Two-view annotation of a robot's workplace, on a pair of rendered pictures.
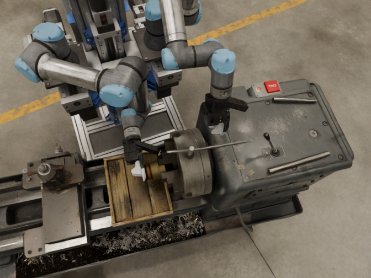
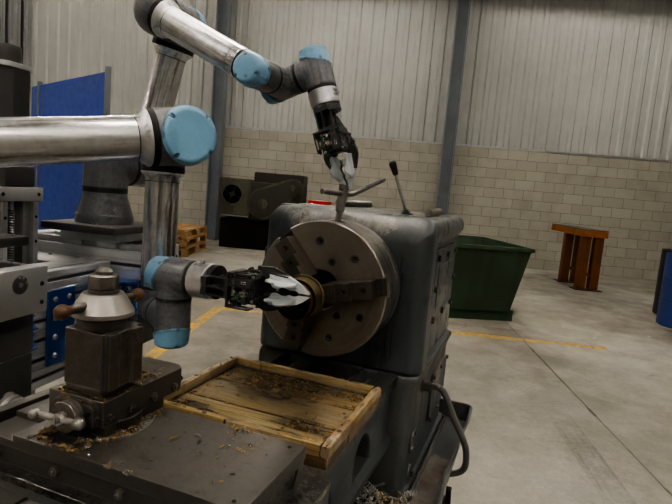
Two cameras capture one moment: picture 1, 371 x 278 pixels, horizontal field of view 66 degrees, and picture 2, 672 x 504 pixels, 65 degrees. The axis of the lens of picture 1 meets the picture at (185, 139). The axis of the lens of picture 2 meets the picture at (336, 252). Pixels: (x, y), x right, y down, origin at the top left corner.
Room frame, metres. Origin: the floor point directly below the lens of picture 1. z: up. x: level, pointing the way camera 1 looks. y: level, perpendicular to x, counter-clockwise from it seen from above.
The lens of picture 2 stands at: (-0.38, 0.87, 1.31)
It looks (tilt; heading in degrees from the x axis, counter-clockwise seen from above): 7 degrees down; 312
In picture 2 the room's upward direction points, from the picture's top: 5 degrees clockwise
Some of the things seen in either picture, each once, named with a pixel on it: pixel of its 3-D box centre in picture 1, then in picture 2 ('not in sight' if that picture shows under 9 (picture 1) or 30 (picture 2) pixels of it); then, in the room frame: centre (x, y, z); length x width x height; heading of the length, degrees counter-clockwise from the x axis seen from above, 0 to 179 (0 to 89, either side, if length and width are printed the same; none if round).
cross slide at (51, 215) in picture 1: (60, 194); (133, 449); (0.24, 0.55, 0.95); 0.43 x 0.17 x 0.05; 22
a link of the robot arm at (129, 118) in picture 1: (130, 121); (174, 276); (0.62, 0.28, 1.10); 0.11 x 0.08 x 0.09; 22
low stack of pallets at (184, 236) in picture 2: not in sight; (174, 238); (7.81, -3.90, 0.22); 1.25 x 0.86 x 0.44; 131
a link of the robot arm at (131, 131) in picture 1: (132, 134); (205, 278); (0.54, 0.25, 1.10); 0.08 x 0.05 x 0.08; 112
